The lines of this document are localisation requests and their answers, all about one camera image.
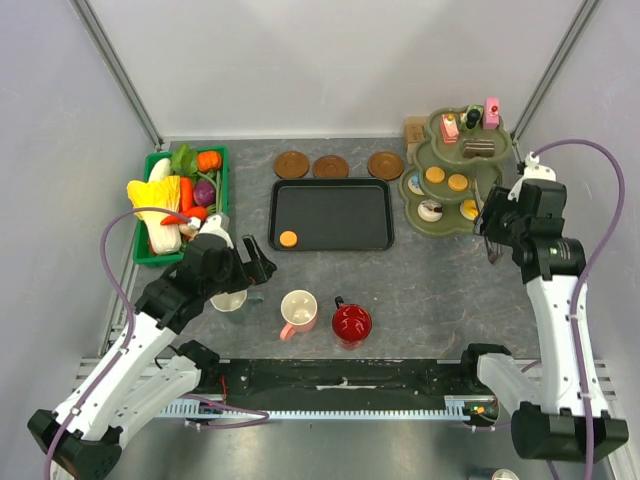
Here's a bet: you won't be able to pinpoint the white toy radish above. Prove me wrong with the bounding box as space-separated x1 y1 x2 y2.
148 158 172 182

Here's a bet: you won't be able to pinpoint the brown cardboard boxes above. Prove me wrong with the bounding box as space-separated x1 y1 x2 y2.
403 115 430 149

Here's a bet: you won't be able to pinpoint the green plastic crate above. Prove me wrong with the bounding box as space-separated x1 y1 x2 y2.
132 144 229 267

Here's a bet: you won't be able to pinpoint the blue iced donut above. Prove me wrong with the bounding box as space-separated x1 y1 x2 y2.
407 173 424 196

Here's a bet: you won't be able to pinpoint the red mug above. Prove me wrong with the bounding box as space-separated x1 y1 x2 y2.
331 296 373 350

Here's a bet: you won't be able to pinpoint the pink cake with cherry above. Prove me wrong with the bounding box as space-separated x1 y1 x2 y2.
482 97 501 130

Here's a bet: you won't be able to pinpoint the grey blue mug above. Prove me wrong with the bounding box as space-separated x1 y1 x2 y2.
210 290 264 323

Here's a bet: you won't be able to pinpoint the yellow fruit tart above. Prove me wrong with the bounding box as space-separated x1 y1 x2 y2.
459 199 479 221

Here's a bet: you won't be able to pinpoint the green three-tier stand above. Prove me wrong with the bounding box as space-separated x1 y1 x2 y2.
399 105 512 238

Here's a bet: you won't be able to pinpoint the orange biscuit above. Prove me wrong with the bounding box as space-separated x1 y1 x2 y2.
425 166 446 184
279 230 298 248
447 173 469 192

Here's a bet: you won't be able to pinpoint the yellow toy cabbage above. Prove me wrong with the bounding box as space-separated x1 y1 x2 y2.
126 175 180 212

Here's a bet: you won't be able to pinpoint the pink mug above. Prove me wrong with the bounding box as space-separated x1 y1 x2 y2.
280 290 318 341

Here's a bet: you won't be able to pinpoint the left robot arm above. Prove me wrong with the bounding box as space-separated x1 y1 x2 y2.
27 233 277 479

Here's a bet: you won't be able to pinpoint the green white cake slice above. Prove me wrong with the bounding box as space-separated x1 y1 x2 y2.
459 104 484 131

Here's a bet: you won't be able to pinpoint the upright orange toy carrot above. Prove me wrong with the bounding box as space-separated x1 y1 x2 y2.
180 177 194 212

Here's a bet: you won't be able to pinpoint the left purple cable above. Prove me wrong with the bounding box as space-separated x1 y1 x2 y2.
42 207 194 480

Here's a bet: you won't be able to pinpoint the right brown saucer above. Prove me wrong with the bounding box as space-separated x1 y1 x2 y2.
367 151 404 181

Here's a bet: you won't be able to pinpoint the pink striped cake slice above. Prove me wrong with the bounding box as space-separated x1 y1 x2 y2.
440 112 459 144

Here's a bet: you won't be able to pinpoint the white chocolate donut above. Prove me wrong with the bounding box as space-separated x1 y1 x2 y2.
417 199 443 223

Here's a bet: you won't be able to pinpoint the black baking tray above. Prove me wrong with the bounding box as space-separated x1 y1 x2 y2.
267 178 395 251

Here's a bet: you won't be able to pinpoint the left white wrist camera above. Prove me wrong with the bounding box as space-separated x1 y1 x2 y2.
193 213 233 245

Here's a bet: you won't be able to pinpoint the orange toy pumpkin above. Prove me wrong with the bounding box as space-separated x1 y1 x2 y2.
197 150 223 173

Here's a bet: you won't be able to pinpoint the lying orange toy carrot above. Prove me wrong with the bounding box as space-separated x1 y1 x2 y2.
161 206 208 226

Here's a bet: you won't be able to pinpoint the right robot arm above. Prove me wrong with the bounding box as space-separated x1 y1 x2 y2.
457 180 629 465

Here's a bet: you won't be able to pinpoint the brown saucer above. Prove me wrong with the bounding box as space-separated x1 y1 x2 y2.
367 151 404 181
273 150 310 179
313 155 349 178

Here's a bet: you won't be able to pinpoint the middle brown saucer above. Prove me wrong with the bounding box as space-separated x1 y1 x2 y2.
313 155 349 178

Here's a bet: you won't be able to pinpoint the green toy beans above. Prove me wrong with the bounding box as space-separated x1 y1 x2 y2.
198 171 222 214

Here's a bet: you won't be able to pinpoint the chocolate layer cake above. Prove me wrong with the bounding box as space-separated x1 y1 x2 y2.
462 138 495 159

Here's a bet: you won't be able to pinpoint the metal tongs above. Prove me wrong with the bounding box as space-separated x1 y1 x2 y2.
473 178 503 265

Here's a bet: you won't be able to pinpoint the left brown saucer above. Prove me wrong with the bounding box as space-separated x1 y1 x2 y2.
273 150 310 179

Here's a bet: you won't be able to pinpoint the beige toy mushroom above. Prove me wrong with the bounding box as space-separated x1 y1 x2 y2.
178 224 198 238

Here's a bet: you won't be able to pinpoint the purple toy onion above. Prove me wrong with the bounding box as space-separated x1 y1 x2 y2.
193 180 216 207

